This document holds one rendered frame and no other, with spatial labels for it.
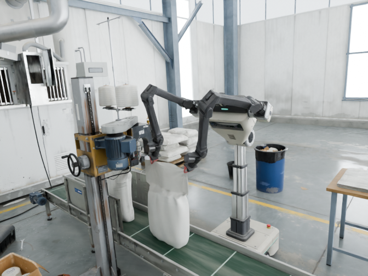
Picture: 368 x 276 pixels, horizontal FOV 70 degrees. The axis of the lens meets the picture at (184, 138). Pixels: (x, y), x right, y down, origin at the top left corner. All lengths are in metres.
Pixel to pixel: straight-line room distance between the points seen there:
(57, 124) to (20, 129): 0.55
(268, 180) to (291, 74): 6.35
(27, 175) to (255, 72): 8.24
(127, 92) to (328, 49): 8.28
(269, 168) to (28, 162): 3.68
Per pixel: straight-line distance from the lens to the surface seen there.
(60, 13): 4.52
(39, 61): 4.28
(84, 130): 2.08
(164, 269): 2.25
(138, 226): 2.66
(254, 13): 10.75
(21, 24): 4.54
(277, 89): 10.14
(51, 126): 4.86
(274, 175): 4.08
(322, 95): 9.71
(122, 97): 1.97
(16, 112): 4.68
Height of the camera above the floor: 1.70
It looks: 12 degrees down
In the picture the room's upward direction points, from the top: 3 degrees counter-clockwise
